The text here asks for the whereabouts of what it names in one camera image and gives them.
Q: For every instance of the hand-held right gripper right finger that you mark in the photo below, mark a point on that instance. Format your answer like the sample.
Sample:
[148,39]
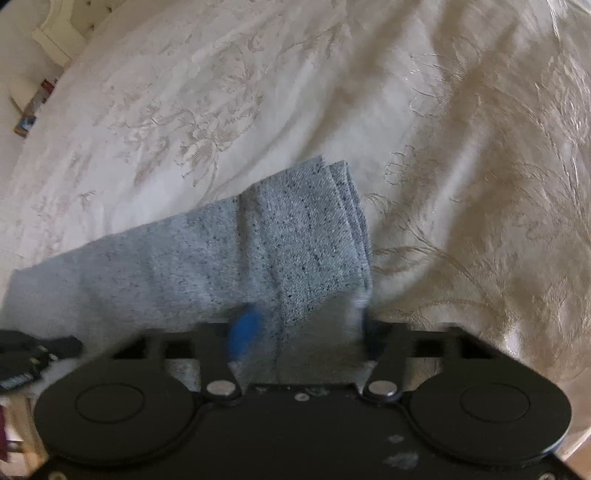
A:
[388,364]

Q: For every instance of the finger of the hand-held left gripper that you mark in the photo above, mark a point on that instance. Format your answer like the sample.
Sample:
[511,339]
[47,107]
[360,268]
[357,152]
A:
[62,346]

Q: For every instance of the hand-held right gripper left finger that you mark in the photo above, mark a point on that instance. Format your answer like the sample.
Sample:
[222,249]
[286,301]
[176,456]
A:
[242,332]

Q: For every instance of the blue-grey knit pants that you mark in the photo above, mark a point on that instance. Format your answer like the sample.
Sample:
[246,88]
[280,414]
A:
[258,258]

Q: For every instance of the cream embroidered bedspread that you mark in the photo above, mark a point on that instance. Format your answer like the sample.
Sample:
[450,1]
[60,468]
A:
[415,138]

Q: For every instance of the red box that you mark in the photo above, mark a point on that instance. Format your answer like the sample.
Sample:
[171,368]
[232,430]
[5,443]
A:
[47,90]

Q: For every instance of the cream tufted headboard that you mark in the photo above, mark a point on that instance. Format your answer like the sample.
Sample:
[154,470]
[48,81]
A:
[64,37]

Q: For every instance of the wooden photo frame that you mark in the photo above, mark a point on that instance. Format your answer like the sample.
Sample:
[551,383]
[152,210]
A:
[25,125]

